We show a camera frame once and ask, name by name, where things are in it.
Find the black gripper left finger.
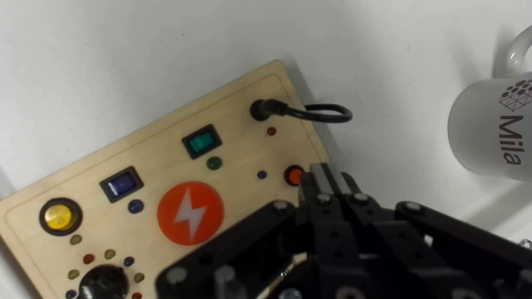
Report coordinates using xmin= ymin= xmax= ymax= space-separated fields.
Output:
xmin=154 ymin=160 xmax=355 ymax=299

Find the metal cup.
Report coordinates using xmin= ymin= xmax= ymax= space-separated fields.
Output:
xmin=445 ymin=23 xmax=532 ymax=182

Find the wooden electrical button board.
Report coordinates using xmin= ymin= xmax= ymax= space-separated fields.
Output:
xmin=0 ymin=57 xmax=334 ymax=299

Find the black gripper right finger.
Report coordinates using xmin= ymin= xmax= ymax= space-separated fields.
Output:
xmin=324 ymin=160 xmax=532 ymax=299

